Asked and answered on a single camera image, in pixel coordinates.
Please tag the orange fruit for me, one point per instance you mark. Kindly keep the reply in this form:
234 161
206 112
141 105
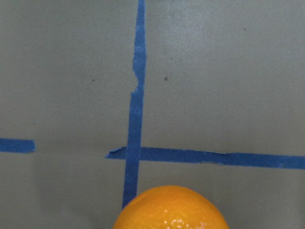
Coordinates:
170 207

